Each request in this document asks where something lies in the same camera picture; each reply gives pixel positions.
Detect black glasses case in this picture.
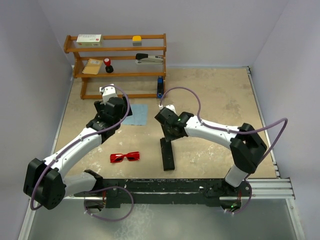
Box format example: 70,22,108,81
160,137,175,171

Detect blue cleaning cloth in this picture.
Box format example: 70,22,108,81
122,104,148,126

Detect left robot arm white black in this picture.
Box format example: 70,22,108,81
23,96,132,211

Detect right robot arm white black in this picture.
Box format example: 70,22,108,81
155,107,267,196

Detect red sunglasses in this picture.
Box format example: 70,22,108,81
109,151,140,164

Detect blue black stapler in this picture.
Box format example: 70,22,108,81
156,76,164,99

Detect red black stamp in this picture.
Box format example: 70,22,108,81
103,58,114,74

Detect brown spiral notebook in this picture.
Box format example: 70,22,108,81
82,58,103,75

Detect wooden three-tier shelf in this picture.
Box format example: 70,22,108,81
63,33,167,100

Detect black white stapler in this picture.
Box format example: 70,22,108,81
135,53,164,65

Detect white green box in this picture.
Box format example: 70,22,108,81
76,34,102,47

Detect yellow grey eraser block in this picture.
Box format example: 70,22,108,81
132,35,142,47

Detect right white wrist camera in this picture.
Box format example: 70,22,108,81
158,104,176,113

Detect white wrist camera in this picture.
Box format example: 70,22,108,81
158,104,176,113
99,83,118,104

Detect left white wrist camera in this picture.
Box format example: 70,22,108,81
99,83,118,104

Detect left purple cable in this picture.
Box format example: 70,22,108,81
29,84,135,222

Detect purple cable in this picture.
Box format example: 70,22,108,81
159,86,289,216
29,84,135,222

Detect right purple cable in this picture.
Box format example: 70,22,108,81
159,86,289,216

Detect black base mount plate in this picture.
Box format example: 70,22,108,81
77,173,252,208

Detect aluminium frame rail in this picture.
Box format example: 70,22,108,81
245,66,295,199

